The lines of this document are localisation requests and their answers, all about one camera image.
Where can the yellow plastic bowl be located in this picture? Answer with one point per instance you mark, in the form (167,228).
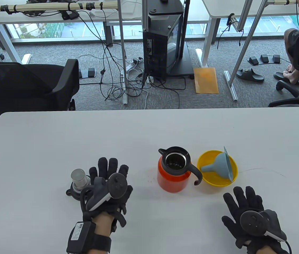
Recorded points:
(213,180)

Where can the white desk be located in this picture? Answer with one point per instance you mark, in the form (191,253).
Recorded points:
(33,17)
(218,8)

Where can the silver aluminium frame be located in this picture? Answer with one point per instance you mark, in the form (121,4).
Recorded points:
(246,43)

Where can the black triple foot pedal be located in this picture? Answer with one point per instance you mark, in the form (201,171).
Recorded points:
(264,58)

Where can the small black equipment case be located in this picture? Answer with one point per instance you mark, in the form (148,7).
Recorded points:
(165,6)

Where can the black sandal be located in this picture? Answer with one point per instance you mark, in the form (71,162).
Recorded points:
(277,76)
(250,75)

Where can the orange-brown paper envelope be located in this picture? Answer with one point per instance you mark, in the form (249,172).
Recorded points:
(205,79)

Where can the black white hand controller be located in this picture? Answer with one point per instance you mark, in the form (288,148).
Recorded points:
(252,223)
(117,185)

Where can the person's right forearm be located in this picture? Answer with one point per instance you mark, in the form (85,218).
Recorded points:
(268,250)

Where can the white power strip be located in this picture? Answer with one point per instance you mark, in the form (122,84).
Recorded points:
(133,63)

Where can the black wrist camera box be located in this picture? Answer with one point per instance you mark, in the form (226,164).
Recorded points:
(79,235)

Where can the black steel kettle lid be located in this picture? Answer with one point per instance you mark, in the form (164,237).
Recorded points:
(78,178)

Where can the black power adapter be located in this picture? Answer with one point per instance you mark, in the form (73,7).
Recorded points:
(70,15)

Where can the person's right hand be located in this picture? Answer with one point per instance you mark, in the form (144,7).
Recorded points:
(240,203)

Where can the blue-grey plastic funnel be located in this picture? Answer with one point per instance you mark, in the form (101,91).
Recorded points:
(222,164)

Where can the silver aluminium post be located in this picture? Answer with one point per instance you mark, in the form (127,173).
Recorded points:
(123,53)
(144,21)

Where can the black computer cart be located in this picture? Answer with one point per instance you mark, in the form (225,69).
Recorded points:
(184,66)

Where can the grey foot pedal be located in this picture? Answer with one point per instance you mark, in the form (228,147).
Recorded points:
(87,72)

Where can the black white right hand controller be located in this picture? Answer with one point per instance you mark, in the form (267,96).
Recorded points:
(252,223)

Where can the black computer tower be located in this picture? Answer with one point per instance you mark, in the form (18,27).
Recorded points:
(156,53)

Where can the person's left hand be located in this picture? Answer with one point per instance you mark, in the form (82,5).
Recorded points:
(104,169)

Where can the black white left hand controller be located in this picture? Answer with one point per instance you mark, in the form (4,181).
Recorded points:
(117,185)

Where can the black mesh office chair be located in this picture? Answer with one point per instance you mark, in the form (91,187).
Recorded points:
(19,84)

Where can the red hot water kettle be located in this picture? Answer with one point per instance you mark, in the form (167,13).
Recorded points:
(172,181)

